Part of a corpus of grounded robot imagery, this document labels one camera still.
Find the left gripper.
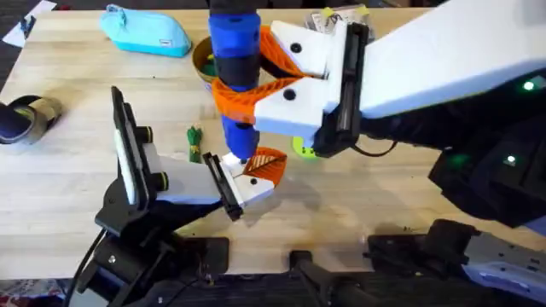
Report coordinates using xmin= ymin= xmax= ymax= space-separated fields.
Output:
xmin=96 ymin=125 xmax=288 ymax=239

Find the green vegetable toy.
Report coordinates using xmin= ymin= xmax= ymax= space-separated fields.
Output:
xmin=186 ymin=125 xmax=204 ymax=165

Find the clear plastic bag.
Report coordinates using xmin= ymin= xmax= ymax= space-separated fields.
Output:
xmin=304 ymin=4 xmax=376 ymax=40

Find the green disc with holes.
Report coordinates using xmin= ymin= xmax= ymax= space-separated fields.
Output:
xmin=292 ymin=136 xmax=321 ymax=160

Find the tan tub with toys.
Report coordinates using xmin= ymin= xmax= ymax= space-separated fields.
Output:
xmin=191 ymin=36 xmax=274 ymax=89

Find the left wrist upright black plate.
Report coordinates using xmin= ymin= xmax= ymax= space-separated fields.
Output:
xmin=110 ymin=86 xmax=150 ymax=210

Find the light blue zip bag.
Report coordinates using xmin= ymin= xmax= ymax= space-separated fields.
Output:
xmin=99 ymin=3 xmax=193 ymax=59

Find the brown tape roll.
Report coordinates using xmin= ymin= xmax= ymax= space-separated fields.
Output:
xmin=0 ymin=95 xmax=63 ymax=146

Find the white paper sheet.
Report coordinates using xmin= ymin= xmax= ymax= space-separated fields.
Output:
xmin=2 ymin=0 xmax=58 ymax=49

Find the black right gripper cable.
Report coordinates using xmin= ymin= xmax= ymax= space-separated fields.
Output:
xmin=352 ymin=139 xmax=398 ymax=159

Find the black rail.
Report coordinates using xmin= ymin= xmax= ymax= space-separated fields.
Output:
xmin=63 ymin=272 xmax=546 ymax=307

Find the black stand post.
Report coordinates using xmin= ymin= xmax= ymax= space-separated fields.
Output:
xmin=288 ymin=250 xmax=385 ymax=307

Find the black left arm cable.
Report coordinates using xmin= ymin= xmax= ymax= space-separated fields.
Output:
xmin=67 ymin=229 xmax=107 ymax=307

